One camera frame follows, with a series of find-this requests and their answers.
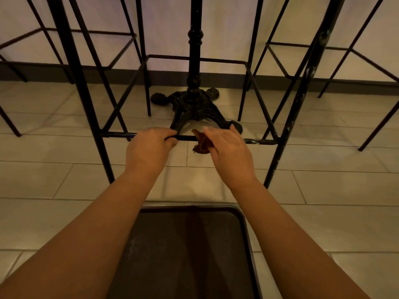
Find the person's left forearm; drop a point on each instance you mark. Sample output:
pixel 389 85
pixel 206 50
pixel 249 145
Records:
pixel 93 242

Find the black metal bar stool frame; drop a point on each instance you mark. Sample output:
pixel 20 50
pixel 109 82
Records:
pixel 79 77
pixel 14 69
pixel 378 127
pixel 112 90

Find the person's right hand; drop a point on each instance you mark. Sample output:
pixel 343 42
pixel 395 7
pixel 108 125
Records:
pixel 232 161

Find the black cast iron table pedestal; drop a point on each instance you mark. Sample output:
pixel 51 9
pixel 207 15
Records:
pixel 195 43

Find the person's left fingers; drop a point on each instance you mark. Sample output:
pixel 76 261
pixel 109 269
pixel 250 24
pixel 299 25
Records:
pixel 168 136

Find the dark brown tray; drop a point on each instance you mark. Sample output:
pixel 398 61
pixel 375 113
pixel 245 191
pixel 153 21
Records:
pixel 187 255

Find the person's right fingers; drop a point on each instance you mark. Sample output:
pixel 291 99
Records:
pixel 219 133

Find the person's left hand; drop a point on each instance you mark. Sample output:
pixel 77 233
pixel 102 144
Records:
pixel 146 152

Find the person's right forearm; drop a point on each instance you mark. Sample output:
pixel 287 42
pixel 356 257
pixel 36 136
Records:
pixel 286 245

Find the brown cleaning cloth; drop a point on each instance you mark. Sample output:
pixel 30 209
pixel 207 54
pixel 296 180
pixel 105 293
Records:
pixel 202 143

